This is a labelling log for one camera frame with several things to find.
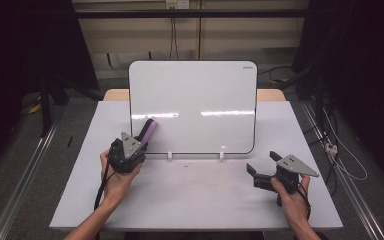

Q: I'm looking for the person's right hand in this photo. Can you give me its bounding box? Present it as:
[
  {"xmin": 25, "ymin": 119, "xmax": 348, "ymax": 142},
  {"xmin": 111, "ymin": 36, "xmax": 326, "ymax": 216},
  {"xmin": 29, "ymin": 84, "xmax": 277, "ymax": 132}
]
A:
[{"xmin": 270, "ymin": 174, "xmax": 312, "ymax": 229}]

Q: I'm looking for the white floor cable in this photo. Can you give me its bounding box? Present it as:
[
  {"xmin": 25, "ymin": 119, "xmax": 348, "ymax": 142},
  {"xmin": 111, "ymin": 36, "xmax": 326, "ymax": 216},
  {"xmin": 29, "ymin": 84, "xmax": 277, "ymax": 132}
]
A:
[{"xmin": 322, "ymin": 108, "xmax": 369, "ymax": 182}]

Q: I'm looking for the white whiteboard with black rim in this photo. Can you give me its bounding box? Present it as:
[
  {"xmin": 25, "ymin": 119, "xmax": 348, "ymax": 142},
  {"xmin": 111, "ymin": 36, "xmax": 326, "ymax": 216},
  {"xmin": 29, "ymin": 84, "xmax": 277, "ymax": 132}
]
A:
[{"xmin": 128, "ymin": 60, "xmax": 259, "ymax": 156}]

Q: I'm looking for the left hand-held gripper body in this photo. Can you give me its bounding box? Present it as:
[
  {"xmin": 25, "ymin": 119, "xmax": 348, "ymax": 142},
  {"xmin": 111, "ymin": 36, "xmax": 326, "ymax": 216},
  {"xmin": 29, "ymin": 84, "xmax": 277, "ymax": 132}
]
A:
[{"xmin": 107, "ymin": 131, "xmax": 148, "ymax": 175}]

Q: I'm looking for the white wall socket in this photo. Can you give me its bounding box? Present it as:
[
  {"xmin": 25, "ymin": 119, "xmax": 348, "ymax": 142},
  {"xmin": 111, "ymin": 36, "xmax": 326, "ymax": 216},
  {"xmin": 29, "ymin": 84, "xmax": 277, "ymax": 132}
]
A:
[{"xmin": 165, "ymin": 0, "xmax": 191, "ymax": 10}]

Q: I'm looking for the aluminium floor rail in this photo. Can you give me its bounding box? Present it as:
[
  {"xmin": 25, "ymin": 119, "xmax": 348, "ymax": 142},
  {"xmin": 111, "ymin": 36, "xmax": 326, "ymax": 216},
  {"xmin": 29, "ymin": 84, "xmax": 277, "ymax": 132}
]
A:
[
  {"xmin": 300, "ymin": 100, "xmax": 384, "ymax": 240},
  {"xmin": 0, "ymin": 122, "xmax": 60, "ymax": 240}
]

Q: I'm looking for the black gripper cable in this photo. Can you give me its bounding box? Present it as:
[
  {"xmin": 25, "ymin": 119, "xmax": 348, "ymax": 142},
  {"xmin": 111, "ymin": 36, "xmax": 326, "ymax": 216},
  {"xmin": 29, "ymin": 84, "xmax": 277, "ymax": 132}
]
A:
[
  {"xmin": 93, "ymin": 159, "xmax": 116, "ymax": 212},
  {"xmin": 295, "ymin": 183, "xmax": 312, "ymax": 221}
]

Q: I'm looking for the dark curtain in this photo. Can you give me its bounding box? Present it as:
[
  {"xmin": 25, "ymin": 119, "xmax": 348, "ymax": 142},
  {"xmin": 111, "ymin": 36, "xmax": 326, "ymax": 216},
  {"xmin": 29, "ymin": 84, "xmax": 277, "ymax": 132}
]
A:
[
  {"xmin": 0, "ymin": 0, "xmax": 100, "ymax": 181},
  {"xmin": 291, "ymin": 0, "xmax": 384, "ymax": 191}
]

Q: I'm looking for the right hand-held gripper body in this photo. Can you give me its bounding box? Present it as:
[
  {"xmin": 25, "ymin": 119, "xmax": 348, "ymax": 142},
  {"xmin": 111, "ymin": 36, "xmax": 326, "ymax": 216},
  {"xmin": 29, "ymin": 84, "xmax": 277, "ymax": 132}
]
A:
[{"xmin": 253, "ymin": 154, "xmax": 321, "ymax": 208}]

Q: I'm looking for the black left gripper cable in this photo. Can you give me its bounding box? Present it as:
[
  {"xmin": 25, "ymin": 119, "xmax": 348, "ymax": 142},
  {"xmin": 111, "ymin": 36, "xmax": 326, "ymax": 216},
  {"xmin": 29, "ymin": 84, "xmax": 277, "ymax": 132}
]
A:
[{"xmin": 93, "ymin": 159, "xmax": 116, "ymax": 212}]

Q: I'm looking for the purple and black whiteboard eraser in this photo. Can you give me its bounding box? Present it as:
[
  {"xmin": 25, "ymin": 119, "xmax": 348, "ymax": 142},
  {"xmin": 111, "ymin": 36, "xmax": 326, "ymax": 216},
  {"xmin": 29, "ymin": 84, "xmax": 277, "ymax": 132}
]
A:
[{"xmin": 135, "ymin": 117, "xmax": 159, "ymax": 145}]

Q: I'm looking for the black hanging cable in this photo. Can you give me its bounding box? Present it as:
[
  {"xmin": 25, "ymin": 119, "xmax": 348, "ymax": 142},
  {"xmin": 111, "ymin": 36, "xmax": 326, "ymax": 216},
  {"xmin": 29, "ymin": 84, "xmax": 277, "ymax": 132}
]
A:
[{"xmin": 169, "ymin": 8, "xmax": 179, "ymax": 61}]

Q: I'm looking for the black metal stand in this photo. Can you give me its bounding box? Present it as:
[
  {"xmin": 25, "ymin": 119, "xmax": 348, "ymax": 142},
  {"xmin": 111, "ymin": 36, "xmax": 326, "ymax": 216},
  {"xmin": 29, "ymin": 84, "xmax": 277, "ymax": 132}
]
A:
[{"xmin": 39, "ymin": 74, "xmax": 54, "ymax": 138}]

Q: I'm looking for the black horizontal metal bar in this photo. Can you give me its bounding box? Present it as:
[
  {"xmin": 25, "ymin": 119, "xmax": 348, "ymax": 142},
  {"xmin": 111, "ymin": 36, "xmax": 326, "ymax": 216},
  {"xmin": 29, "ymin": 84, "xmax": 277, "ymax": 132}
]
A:
[{"xmin": 74, "ymin": 8, "xmax": 310, "ymax": 19}]

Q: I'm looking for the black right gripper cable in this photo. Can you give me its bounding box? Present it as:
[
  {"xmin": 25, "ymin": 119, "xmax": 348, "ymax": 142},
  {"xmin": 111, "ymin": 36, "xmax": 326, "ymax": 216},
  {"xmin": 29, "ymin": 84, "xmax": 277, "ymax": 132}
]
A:
[{"xmin": 295, "ymin": 183, "xmax": 312, "ymax": 221}]

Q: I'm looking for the person's left hand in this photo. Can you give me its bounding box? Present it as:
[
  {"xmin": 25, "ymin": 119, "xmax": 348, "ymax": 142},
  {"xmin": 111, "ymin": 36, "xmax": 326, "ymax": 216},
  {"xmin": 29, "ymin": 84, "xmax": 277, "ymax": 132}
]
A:
[{"xmin": 99, "ymin": 148, "xmax": 144, "ymax": 208}]

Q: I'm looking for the black floor cable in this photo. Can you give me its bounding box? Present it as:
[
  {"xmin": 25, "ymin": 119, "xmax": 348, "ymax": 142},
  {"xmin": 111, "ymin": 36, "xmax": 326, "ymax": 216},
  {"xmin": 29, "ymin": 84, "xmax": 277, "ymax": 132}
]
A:
[{"xmin": 258, "ymin": 65, "xmax": 296, "ymax": 85}]

